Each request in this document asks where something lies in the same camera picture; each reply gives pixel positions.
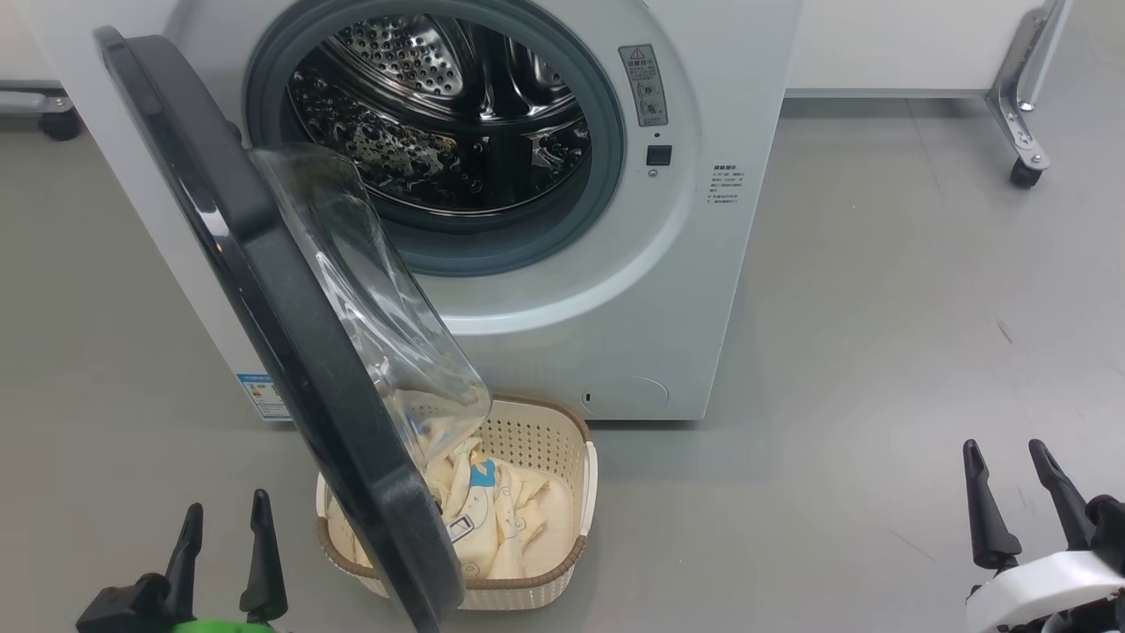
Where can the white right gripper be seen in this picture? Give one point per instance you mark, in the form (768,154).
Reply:
(1046,589)

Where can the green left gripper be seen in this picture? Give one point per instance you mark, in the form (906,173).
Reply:
(228,627)

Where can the black round glass washer door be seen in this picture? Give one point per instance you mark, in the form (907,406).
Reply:
(299,352)

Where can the yellow garment with blue trim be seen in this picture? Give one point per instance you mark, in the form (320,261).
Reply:
(510,527)

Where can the cream perforated laundry basket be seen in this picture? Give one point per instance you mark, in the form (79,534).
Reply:
(549,440)

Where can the white front-load washing machine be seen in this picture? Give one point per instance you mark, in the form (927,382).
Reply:
(685,281)

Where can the black door lock socket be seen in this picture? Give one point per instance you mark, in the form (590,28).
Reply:
(659,155)

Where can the blue energy label sticker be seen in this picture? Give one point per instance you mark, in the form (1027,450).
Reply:
(262,400)

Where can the black caster wheel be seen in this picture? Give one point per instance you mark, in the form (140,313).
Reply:
(1026,173)
(60,126)

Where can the small printed text label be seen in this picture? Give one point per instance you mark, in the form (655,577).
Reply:
(726,183)

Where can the grey warning label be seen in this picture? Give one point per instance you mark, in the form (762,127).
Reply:
(643,83)

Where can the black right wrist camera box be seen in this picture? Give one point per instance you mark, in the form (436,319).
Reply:
(1109,527)

